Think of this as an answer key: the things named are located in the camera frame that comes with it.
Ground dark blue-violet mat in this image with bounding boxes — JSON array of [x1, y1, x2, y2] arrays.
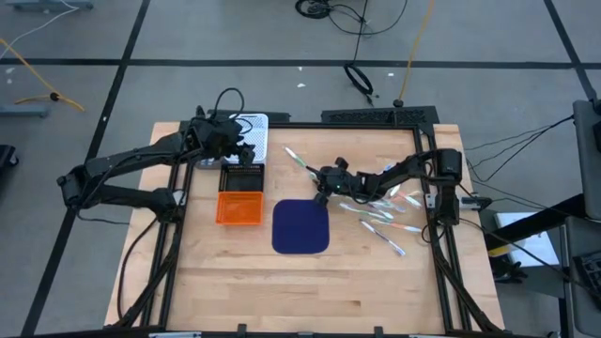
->
[[271, 198, 331, 255]]

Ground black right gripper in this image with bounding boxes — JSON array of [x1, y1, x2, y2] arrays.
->
[[313, 158, 365, 207]]

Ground black floor stand foot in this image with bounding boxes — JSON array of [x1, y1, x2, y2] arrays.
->
[[490, 255, 530, 283]]

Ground grey table foot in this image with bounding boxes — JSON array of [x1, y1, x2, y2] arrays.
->
[[7, 0, 94, 11]]

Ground thin black floor cables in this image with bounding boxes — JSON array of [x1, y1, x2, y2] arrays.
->
[[464, 115, 577, 182]]

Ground black plastic basket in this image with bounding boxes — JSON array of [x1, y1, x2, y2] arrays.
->
[[218, 162, 266, 193]]

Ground black left arm base cable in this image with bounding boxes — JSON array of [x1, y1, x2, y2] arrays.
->
[[116, 218, 161, 323]]

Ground white paper sheet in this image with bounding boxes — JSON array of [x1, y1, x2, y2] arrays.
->
[[492, 210, 562, 269]]

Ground black coiled floor cable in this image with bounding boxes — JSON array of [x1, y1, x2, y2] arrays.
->
[[343, 63, 379, 105]]

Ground black diagonal beam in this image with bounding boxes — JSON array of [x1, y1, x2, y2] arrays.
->
[[485, 192, 588, 250]]

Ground orange plastic basket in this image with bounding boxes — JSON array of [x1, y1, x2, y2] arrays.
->
[[215, 190, 265, 226]]

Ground yellow floor cable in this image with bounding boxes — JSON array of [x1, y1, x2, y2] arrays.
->
[[0, 37, 86, 113]]

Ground black perforated panel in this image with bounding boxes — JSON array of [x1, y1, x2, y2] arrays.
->
[[206, 108, 291, 124], [321, 105, 440, 127]]

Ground grey cabinet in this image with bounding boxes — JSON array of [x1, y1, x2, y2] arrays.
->
[[561, 215, 601, 338]]

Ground grey floor bar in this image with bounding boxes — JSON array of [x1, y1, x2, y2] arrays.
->
[[0, 105, 50, 118]]

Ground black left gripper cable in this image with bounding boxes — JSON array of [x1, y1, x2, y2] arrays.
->
[[213, 86, 246, 123]]

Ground purple toothbrush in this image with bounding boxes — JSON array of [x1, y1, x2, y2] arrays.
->
[[359, 219, 407, 257], [368, 200, 408, 213]]

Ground yellow hanging cable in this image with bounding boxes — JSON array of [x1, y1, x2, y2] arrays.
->
[[397, 0, 436, 102]]

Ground black aluminium table frame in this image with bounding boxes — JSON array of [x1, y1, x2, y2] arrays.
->
[[112, 106, 508, 338]]

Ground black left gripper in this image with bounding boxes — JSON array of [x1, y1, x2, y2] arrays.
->
[[185, 115, 257, 165]]

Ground black caster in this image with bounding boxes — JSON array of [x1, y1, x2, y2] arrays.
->
[[0, 144, 20, 168]]

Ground white floor cable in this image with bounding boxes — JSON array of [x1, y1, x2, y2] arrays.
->
[[0, 0, 81, 60]]

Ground black hanging cable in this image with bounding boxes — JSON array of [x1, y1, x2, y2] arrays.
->
[[350, 0, 370, 67]]

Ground black floor cable bundle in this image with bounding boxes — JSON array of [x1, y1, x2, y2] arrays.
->
[[294, 0, 408, 38]]

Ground white plastic basket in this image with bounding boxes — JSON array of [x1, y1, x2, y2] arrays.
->
[[223, 112, 270, 165]]

